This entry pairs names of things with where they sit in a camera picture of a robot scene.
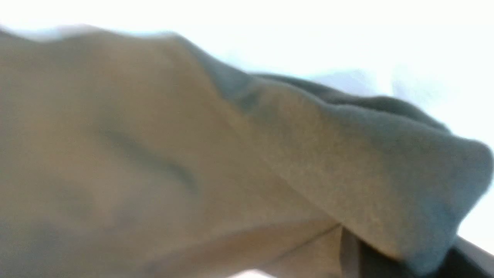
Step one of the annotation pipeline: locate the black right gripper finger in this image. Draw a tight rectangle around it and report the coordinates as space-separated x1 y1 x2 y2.
339 228 493 278

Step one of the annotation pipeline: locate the dark gray long-sleeve shirt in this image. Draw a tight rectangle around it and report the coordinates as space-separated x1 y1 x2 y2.
1 30 493 278

